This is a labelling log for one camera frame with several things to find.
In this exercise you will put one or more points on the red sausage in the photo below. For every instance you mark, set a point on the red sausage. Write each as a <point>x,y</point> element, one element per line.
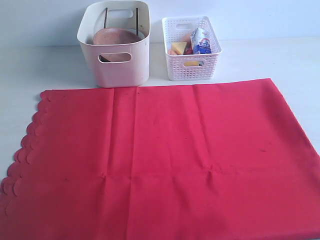
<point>188,49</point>

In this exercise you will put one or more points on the brown egg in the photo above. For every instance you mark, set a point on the brown egg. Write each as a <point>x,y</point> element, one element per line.
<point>186,38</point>

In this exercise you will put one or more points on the brown wooden plate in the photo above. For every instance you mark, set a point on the brown wooden plate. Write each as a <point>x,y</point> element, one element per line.
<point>115,36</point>

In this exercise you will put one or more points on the red scalloped cloth mat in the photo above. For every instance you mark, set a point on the red scalloped cloth mat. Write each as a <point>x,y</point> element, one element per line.
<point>225,161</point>

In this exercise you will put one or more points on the white ceramic bowl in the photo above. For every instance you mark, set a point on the white ceramic bowl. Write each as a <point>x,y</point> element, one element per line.
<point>140,34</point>

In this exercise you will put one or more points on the yellow lemon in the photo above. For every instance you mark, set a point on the yellow lemon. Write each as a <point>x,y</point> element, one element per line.
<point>191,64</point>

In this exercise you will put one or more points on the yellow cheese wedge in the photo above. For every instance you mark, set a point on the yellow cheese wedge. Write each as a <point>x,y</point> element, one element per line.
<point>178,48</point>

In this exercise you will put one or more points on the white perforated plastic basket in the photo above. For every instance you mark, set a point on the white perforated plastic basket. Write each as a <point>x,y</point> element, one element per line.
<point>174,28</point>

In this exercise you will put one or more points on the cream plastic tub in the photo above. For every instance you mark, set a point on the cream plastic tub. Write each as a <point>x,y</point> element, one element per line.
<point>121,14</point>

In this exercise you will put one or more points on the blue white milk carton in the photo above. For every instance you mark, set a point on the blue white milk carton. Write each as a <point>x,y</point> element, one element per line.
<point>200,41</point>

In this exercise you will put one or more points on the orange fried chicken piece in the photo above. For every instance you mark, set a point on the orange fried chicken piece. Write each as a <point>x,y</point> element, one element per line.
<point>172,52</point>

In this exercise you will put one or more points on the brown chopstick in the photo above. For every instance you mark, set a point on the brown chopstick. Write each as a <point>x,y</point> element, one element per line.
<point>137,21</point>
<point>105,18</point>

